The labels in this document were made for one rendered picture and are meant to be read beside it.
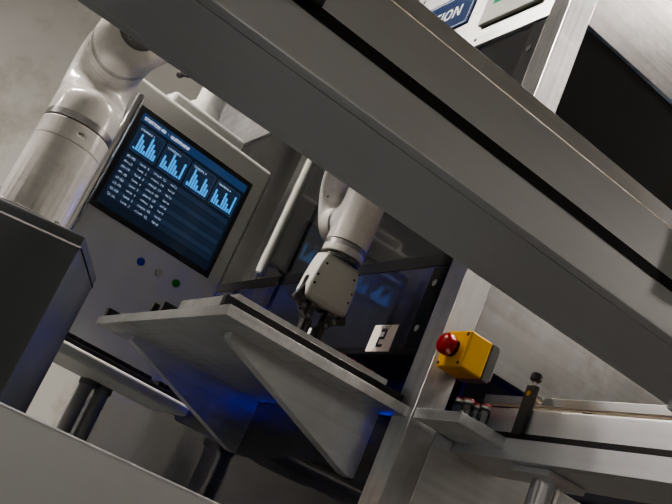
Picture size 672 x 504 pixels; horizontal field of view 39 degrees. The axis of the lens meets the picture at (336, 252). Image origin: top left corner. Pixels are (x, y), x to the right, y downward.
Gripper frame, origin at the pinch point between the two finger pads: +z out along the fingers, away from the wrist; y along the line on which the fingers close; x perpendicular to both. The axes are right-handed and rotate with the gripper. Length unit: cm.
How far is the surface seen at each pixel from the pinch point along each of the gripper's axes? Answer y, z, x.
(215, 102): 11, -70, -92
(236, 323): 18.9, 8.1, 11.9
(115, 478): 56, 40, 95
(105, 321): 22, 8, -49
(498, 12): -17, -93, -9
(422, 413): -17.9, 7.1, 18.1
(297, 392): -0.1, 12.0, 5.2
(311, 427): -5.5, 16.3, 5.2
